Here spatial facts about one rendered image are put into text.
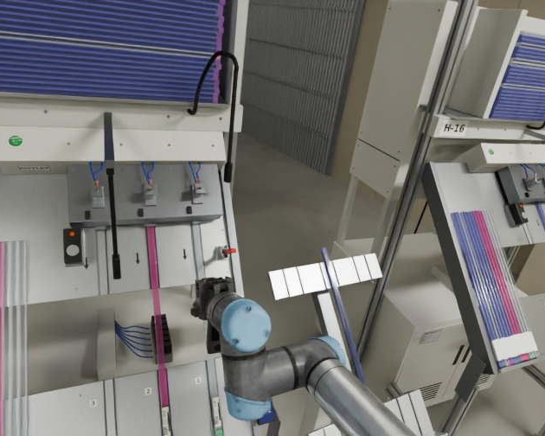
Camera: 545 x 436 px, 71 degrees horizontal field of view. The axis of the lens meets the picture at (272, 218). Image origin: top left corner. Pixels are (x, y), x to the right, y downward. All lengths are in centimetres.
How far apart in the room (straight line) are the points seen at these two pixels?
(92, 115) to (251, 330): 63
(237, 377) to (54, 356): 81
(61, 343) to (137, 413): 51
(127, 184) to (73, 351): 62
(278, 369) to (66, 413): 48
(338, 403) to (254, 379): 14
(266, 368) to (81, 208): 53
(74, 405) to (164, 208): 45
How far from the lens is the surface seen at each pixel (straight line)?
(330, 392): 66
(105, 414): 97
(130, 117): 101
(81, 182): 96
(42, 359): 138
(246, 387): 67
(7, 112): 103
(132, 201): 94
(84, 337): 142
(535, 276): 343
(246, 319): 62
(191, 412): 99
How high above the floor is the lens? 158
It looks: 26 degrees down
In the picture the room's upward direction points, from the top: 8 degrees clockwise
